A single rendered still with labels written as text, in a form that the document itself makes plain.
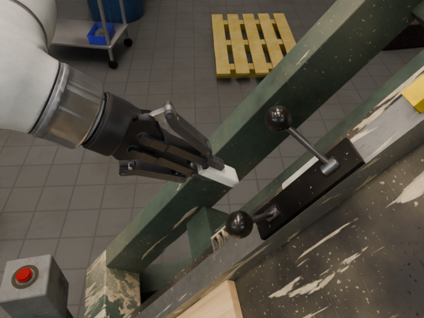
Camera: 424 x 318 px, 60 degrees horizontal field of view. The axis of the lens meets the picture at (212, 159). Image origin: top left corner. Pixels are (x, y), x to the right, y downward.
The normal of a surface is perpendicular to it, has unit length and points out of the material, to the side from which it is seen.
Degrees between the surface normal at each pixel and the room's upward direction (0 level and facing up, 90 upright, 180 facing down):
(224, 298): 51
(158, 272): 0
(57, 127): 87
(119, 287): 39
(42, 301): 90
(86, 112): 61
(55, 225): 0
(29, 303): 90
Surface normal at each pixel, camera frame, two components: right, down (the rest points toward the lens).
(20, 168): 0.00, -0.70
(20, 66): 0.69, -0.12
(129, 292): 0.61, -0.63
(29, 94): 0.63, 0.29
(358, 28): 0.18, 0.69
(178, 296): -0.77, -0.34
